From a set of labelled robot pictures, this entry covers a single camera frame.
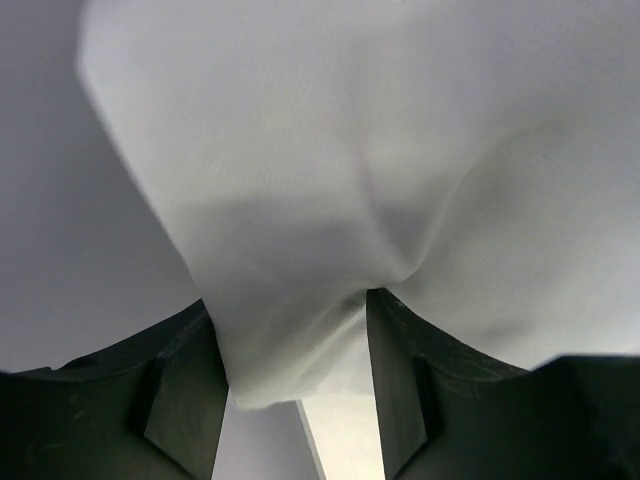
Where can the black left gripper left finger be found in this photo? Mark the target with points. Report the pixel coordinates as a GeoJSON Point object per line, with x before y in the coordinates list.
{"type": "Point", "coordinates": [148, 407]}

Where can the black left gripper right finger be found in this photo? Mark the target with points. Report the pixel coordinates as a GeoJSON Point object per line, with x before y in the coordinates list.
{"type": "Point", "coordinates": [448, 411]}

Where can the white t shirt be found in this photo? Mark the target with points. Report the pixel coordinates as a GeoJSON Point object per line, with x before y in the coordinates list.
{"type": "Point", "coordinates": [479, 159]}

